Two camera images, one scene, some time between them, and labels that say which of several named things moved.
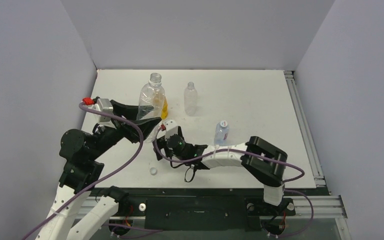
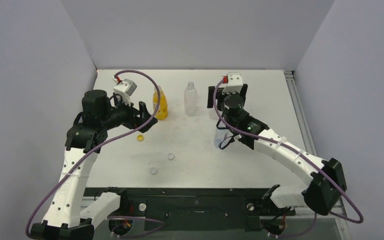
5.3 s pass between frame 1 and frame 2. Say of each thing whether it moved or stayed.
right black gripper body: moved
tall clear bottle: stayed
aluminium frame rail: stayed
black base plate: stayed
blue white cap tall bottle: stayed
